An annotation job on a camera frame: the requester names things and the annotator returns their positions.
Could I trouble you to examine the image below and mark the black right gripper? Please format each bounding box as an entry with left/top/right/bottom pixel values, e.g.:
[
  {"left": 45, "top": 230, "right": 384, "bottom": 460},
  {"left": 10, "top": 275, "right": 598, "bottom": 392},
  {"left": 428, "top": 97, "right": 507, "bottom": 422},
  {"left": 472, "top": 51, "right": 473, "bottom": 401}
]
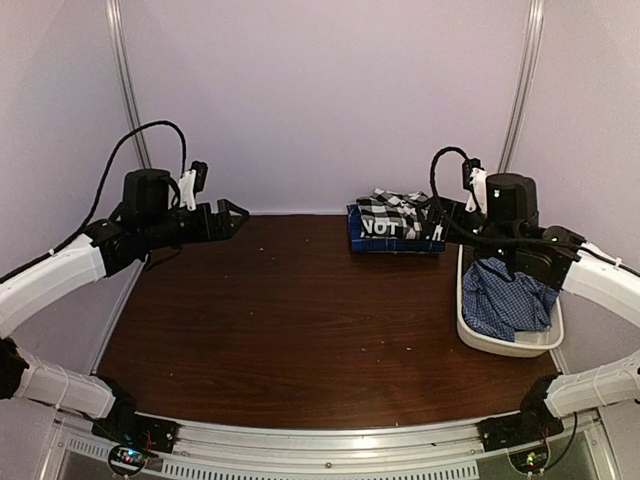
[{"left": 416, "top": 195, "right": 518, "bottom": 266}]

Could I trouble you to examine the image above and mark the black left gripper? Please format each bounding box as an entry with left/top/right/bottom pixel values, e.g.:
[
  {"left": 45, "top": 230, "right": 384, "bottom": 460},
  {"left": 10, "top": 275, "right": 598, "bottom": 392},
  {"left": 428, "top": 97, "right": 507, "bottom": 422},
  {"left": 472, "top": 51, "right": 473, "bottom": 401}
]
[{"left": 141, "top": 200, "right": 249, "bottom": 252}]

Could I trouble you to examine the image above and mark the blue checked long sleeve shirt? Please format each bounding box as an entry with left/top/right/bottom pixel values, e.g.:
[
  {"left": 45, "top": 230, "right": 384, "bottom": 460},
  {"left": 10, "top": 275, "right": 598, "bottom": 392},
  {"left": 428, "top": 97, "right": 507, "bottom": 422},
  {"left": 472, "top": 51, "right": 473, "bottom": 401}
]
[{"left": 462, "top": 258, "right": 559, "bottom": 342}]

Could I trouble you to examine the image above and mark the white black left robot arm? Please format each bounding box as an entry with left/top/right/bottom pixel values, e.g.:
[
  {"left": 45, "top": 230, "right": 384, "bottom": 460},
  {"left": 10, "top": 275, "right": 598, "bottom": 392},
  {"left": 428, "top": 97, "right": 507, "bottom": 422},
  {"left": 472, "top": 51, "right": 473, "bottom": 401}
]
[{"left": 1, "top": 161, "right": 250, "bottom": 444}]

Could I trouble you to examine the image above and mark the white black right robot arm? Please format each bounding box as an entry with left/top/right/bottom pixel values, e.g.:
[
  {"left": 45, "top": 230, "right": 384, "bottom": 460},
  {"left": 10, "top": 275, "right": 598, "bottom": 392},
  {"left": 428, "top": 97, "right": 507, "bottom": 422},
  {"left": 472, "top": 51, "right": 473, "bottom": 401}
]
[{"left": 425, "top": 167, "right": 639, "bottom": 450}]

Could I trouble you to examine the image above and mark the black white plaid folded shirt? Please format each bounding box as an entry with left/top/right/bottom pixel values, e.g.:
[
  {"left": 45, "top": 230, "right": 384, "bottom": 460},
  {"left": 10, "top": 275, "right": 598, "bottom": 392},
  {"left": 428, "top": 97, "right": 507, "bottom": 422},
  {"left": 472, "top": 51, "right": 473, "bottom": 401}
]
[{"left": 356, "top": 188, "right": 429, "bottom": 240}]

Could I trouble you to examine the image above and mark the dark blue folded printed shirt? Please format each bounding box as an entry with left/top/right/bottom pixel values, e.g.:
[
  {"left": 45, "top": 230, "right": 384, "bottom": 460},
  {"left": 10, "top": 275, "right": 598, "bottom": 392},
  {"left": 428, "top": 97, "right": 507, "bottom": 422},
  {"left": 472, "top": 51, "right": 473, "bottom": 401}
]
[{"left": 346, "top": 202, "right": 447, "bottom": 255}]

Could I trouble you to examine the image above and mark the white plastic bin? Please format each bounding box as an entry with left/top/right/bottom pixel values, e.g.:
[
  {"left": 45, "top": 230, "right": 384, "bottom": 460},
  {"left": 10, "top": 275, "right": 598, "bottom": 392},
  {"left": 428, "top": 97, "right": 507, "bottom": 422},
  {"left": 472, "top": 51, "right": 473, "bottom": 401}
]
[{"left": 455, "top": 242, "right": 565, "bottom": 359}]

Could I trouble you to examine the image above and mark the left circuit board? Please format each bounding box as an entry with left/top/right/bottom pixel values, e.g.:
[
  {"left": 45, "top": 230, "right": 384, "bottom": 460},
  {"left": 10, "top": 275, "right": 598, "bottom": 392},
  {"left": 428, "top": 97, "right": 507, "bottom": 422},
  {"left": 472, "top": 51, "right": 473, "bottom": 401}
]
[{"left": 107, "top": 445, "right": 150, "bottom": 476}]

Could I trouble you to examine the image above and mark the circuit board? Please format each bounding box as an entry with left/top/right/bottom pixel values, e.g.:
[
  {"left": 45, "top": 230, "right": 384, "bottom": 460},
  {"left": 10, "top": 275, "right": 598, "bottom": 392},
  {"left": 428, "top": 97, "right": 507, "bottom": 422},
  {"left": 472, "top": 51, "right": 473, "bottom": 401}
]
[
  {"left": 509, "top": 447, "right": 549, "bottom": 475},
  {"left": 107, "top": 445, "right": 150, "bottom": 476}
]

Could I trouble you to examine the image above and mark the right circuit board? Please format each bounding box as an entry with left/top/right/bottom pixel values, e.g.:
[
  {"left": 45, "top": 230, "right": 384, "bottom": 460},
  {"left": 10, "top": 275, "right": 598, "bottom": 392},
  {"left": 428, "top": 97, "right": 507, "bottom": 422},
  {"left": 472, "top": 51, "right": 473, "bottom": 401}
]
[{"left": 509, "top": 447, "right": 549, "bottom": 475}]

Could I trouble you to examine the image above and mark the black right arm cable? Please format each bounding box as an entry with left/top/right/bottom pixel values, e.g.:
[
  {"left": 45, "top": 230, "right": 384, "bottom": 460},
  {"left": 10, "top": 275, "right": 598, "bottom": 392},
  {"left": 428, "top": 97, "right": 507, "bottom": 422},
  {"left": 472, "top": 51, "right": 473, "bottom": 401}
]
[{"left": 423, "top": 146, "right": 640, "bottom": 279}]

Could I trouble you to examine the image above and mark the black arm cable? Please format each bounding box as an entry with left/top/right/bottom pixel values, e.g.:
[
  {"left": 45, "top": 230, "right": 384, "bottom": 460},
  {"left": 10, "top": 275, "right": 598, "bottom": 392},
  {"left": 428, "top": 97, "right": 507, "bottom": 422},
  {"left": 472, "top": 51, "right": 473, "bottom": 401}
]
[
  {"left": 0, "top": 119, "right": 191, "bottom": 281},
  {"left": 423, "top": 146, "right": 640, "bottom": 279}
]

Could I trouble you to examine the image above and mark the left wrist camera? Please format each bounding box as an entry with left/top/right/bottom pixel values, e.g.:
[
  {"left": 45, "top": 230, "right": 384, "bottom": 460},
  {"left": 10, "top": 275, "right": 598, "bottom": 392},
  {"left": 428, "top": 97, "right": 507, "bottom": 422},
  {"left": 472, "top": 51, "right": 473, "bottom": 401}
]
[{"left": 178, "top": 160, "right": 208, "bottom": 211}]

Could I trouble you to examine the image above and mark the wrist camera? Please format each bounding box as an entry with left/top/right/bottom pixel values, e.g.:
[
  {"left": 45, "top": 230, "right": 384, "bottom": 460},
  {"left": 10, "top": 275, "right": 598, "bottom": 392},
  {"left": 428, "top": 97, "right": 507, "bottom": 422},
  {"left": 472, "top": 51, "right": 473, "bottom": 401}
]
[
  {"left": 178, "top": 160, "right": 208, "bottom": 211},
  {"left": 462, "top": 158, "right": 487, "bottom": 216}
]

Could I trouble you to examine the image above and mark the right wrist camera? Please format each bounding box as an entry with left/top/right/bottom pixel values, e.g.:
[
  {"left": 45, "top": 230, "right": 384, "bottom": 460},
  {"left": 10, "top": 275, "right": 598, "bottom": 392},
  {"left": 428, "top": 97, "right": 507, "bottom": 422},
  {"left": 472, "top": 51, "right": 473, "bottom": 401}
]
[{"left": 462, "top": 158, "right": 487, "bottom": 216}]

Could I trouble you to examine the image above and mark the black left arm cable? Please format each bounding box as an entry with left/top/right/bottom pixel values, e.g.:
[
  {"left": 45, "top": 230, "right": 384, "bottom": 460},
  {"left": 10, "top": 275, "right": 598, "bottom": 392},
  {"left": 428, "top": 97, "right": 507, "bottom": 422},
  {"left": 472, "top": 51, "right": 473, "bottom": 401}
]
[{"left": 0, "top": 119, "right": 191, "bottom": 281}]

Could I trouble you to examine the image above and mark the right aluminium frame post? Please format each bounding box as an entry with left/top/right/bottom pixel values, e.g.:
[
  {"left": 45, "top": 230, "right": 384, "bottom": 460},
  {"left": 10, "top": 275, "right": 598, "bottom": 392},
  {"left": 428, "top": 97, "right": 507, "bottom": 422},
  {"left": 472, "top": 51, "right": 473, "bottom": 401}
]
[{"left": 497, "top": 0, "right": 545, "bottom": 173}]

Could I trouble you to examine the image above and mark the aluminium frame post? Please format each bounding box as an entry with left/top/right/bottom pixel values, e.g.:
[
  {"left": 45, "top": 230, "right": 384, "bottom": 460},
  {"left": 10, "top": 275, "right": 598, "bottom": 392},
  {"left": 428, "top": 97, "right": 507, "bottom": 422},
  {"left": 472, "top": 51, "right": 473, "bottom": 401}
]
[
  {"left": 497, "top": 0, "right": 545, "bottom": 173},
  {"left": 103, "top": 0, "right": 153, "bottom": 170}
]

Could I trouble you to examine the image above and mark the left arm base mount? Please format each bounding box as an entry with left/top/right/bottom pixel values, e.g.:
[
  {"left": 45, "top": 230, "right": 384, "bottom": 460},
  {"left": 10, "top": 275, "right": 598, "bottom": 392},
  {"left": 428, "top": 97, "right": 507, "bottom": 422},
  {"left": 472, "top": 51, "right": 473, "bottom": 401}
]
[{"left": 87, "top": 414, "right": 179, "bottom": 454}]

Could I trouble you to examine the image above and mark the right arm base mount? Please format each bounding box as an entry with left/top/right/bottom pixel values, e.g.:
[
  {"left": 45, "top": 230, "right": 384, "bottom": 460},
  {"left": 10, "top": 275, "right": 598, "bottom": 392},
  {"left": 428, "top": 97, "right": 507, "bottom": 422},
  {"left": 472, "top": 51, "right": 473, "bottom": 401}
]
[{"left": 477, "top": 413, "right": 564, "bottom": 452}]

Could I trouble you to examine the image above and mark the left aluminium frame post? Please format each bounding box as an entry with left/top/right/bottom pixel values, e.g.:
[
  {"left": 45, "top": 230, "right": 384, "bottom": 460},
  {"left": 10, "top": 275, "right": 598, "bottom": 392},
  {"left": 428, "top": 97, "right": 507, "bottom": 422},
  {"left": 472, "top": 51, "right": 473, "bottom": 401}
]
[{"left": 103, "top": 0, "right": 153, "bottom": 170}]

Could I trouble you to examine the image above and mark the aluminium front rail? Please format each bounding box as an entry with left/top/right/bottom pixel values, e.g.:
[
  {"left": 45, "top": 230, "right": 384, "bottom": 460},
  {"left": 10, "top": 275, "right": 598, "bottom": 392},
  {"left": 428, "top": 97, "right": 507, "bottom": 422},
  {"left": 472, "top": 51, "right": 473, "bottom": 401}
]
[{"left": 49, "top": 409, "right": 611, "bottom": 480}]

